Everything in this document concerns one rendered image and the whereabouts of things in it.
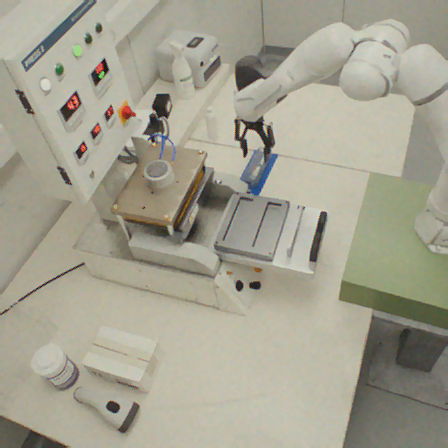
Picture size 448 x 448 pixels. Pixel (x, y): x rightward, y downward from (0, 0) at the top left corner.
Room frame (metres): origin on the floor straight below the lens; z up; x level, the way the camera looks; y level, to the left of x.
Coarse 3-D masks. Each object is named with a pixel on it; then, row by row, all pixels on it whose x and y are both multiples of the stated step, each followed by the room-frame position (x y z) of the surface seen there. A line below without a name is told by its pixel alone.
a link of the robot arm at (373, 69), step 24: (360, 48) 0.91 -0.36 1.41; (384, 48) 0.89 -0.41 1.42; (432, 48) 0.85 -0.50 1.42; (360, 72) 0.84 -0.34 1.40; (384, 72) 0.83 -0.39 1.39; (408, 72) 0.81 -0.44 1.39; (432, 72) 0.80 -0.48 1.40; (360, 96) 0.83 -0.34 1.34; (384, 96) 0.83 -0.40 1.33; (408, 96) 0.81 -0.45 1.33; (432, 96) 0.77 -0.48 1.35
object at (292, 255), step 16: (288, 224) 0.79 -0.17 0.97; (304, 224) 0.78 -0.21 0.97; (288, 240) 0.73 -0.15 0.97; (304, 240) 0.72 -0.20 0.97; (224, 256) 0.72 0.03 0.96; (240, 256) 0.71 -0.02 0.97; (288, 256) 0.68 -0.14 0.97; (304, 256) 0.67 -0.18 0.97; (288, 272) 0.64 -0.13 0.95; (304, 272) 0.63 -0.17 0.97
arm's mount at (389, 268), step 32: (384, 192) 0.93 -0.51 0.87; (416, 192) 0.91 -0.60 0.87; (384, 224) 0.81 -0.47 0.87; (352, 256) 0.71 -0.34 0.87; (384, 256) 0.70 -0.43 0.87; (416, 256) 0.68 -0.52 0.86; (352, 288) 0.63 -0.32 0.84; (384, 288) 0.60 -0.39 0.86; (416, 288) 0.58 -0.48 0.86; (416, 320) 0.53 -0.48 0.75
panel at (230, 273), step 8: (224, 264) 0.73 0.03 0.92; (232, 264) 0.74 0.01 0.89; (240, 264) 0.76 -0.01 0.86; (224, 272) 0.71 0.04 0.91; (232, 272) 0.70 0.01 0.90; (240, 272) 0.74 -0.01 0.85; (248, 272) 0.75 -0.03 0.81; (256, 272) 0.77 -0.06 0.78; (224, 280) 0.69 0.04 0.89; (232, 280) 0.70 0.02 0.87; (240, 280) 0.71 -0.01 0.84; (248, 280) 0.73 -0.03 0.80; (256, 280) 0.75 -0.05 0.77; (232, 288) 0.68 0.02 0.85; (248, 288) 0.71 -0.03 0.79; (240, 296) 0.68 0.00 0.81; (248, 296) 0.69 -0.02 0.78; (248, 304) 0.67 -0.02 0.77
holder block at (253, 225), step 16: (240, 192) 0.92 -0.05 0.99; (240, 208) 0.87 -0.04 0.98; (256, 208) 0.84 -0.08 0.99; (272, 208) 0.85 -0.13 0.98; (288, 208) 0.83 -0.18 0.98; (224, 224) 0.81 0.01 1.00; (240, 224) 0.81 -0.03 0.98; (256, 224) 0.79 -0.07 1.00; (272, 224) 0.79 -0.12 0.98; (224, 240) 0.76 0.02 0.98; (240, 240) 0.74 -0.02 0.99; (256, 240) 0.74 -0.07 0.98; (272, 240) 0.72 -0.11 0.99; (256, 256) 0.69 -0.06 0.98; (272, 256) 0.68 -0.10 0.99
